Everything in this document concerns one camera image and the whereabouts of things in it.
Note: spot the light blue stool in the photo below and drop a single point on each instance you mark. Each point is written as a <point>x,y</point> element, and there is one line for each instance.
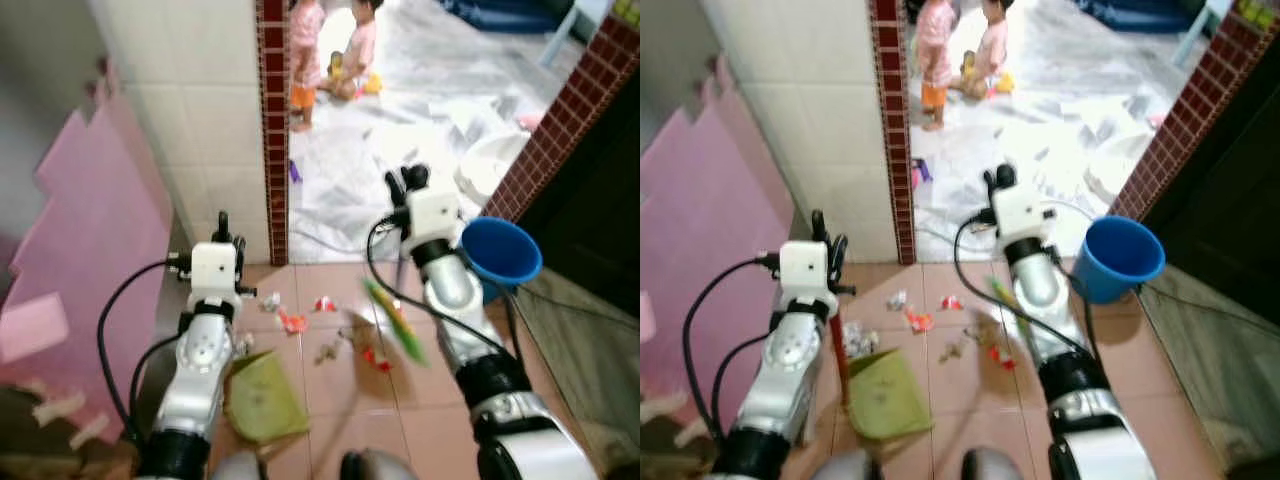
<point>575,30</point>
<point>1205,30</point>

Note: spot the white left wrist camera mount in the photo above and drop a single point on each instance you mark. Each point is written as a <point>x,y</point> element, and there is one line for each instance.
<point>805,268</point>
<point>214,268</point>

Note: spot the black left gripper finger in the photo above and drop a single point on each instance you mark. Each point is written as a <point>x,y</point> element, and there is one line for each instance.
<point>818,225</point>
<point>222,226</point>
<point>241,252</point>
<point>840,252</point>

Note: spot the purple small toy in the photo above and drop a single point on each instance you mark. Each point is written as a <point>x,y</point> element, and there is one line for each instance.
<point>294,171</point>
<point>920,172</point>

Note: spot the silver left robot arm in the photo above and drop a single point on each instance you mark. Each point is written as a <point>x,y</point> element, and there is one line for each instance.
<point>200,350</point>
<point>790,350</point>

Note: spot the green bristle broom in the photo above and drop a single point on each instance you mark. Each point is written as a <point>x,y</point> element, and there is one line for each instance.
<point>1008,305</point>
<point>398,325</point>

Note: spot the blue plastic bucket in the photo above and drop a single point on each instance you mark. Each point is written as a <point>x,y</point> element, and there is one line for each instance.
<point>1122,258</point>
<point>500,255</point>

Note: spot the orange snack wrapper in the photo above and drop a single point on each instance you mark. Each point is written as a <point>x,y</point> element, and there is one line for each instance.
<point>918,321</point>
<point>293,322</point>

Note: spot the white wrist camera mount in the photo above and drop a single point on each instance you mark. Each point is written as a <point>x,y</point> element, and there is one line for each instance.
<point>214,268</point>
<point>805,268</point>
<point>1020,212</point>
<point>433,213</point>

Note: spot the red litter scrap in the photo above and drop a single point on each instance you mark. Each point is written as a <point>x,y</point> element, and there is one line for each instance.
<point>1001,357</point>
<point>376,358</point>

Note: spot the robot right leg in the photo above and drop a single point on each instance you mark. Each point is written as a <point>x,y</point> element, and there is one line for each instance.
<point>378,466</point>
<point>1000,465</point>

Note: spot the small pink foam tile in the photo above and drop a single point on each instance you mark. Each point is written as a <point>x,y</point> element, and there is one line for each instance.
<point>30,328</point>

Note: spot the red and white wrapper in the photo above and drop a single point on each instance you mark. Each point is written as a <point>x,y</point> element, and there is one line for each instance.
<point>325,303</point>
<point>950,301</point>

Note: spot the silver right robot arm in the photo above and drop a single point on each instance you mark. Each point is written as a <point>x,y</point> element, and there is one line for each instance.
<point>455,285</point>
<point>1040,285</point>

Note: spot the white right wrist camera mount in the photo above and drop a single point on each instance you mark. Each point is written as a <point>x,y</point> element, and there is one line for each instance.
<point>1020,212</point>
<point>433,213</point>

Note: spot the pink foam mat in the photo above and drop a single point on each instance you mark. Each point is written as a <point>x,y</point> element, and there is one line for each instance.
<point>90,220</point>
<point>710,220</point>

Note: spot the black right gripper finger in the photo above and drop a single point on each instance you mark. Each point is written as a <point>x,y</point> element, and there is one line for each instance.
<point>394,184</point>
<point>990,179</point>
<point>416,177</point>
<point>1006,175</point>

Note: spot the white crumpled wrapper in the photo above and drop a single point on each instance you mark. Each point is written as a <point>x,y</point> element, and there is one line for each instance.
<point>270,300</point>
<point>895,300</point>

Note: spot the dark blue mattress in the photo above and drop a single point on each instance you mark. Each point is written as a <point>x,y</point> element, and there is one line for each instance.
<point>1140,12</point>
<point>500,12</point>

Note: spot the silver foil wrapper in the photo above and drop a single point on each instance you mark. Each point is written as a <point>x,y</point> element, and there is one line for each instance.
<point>243,345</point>
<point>856,338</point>

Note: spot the robot leg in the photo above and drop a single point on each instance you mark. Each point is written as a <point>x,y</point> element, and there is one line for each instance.
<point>378,466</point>
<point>845,467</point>
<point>1000,465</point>
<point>240,467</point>

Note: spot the brown litter scrap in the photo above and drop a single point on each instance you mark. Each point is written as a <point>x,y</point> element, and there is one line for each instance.
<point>326,352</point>
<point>950,351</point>

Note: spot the standing child in pink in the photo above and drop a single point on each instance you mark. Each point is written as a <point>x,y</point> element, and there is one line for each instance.
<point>935,50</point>
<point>304,50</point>

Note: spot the robot left leg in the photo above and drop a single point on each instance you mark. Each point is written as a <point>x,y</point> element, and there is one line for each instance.
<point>240,467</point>
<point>845,467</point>

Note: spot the white plastic basin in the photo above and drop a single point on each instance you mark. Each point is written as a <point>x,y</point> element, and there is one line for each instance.
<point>1115,165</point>
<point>490,165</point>

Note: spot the sitting child in pink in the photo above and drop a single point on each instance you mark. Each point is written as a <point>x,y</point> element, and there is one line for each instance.
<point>358,50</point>
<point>990,50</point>

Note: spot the yellow toy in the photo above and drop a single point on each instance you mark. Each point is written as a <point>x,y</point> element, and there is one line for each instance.
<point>1001,82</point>
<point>371,83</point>

